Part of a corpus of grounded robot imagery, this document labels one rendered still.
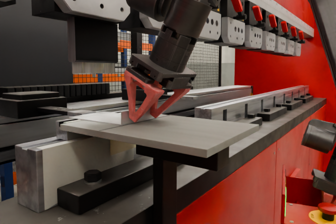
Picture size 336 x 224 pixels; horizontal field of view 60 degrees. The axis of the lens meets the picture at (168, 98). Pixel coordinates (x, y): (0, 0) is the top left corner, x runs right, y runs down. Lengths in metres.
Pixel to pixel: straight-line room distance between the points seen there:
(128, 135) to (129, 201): 0.15
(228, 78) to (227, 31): 7.64
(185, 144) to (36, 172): 0.24
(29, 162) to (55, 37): 0.70
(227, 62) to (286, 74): 6.05
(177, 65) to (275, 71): 2.20
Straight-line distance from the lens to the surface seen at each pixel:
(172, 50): 0.42
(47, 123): 0.77
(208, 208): 0.68
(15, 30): 1.05
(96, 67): 0.56
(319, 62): 2.54
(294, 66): 2.57
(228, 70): 8.58
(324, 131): 0.76
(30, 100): 0.69
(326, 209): 0.70
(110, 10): 0.54
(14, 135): 0.74
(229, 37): 0.97
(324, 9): 0.83
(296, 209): 0.75
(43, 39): 1.09
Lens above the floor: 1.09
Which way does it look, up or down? 5 degrees down
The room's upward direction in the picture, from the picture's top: straight up
